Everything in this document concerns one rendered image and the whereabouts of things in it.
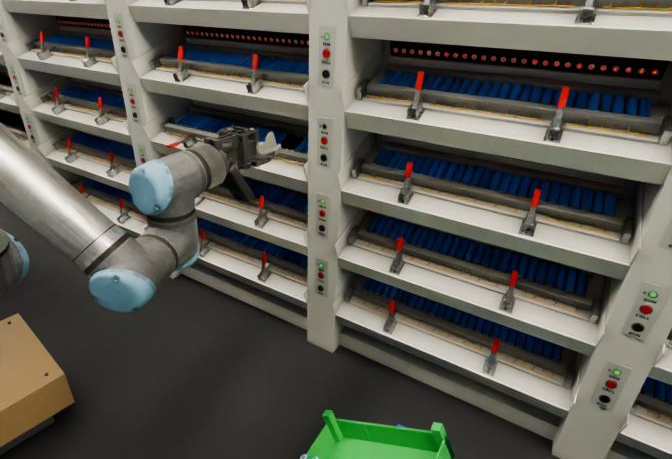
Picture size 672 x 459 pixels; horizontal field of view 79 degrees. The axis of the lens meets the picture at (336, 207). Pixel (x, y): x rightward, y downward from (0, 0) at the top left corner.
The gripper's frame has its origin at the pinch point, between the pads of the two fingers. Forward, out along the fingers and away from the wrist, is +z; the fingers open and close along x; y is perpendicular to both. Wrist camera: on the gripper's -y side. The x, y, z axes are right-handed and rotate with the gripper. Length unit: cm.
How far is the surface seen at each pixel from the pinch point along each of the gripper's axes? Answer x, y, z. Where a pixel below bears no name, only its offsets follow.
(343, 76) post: -17.7, 18.5, 3.8
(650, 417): -94, -45, 8
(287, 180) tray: -1.8, -9.8, 4.0
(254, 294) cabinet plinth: 16, -57, 7
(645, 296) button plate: -82, -14, 3
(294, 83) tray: 0.1, 14.1, 10.7
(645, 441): -93, -47, 3
